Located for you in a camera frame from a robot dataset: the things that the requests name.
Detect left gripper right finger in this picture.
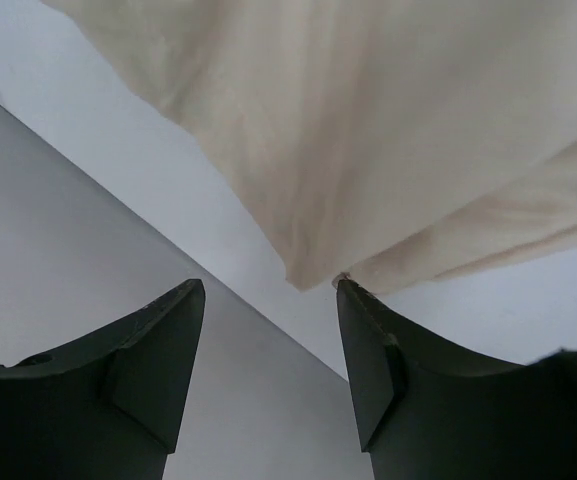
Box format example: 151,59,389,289
337,280,577,479

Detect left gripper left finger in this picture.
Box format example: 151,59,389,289
0,279,204,479

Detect beige trousers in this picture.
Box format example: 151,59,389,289
54,1,577,294

